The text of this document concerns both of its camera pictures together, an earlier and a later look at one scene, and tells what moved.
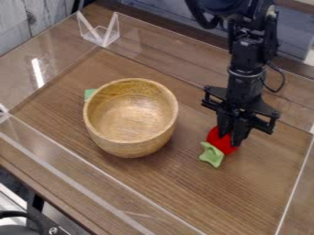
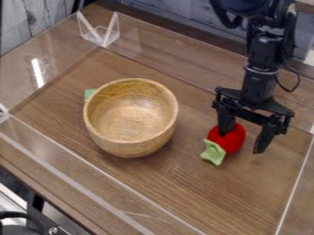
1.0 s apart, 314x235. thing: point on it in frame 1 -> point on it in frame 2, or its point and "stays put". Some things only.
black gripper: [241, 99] -> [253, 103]
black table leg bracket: [37, 219] stays put
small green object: [89, 92] stays put
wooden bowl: [130, 114] stays put
